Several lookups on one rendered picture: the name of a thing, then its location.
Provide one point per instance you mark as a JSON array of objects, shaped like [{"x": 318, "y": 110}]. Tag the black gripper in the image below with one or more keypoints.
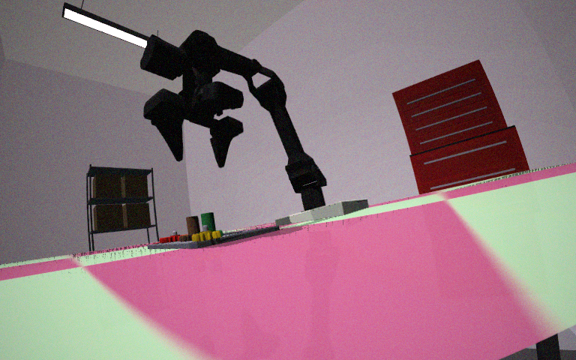
[{"x": 168, "y": 110}]

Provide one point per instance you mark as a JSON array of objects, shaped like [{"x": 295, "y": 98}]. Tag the yellow gear with black stripe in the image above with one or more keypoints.
[{"x": 207, "y": 235}]

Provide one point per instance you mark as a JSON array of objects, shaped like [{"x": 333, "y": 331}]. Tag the brown gear with tall hub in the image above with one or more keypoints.
[{"x": 193, "y": 228}]

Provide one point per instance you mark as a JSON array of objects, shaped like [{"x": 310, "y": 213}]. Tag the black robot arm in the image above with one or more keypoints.
[{"x": 200, "y": 56}]

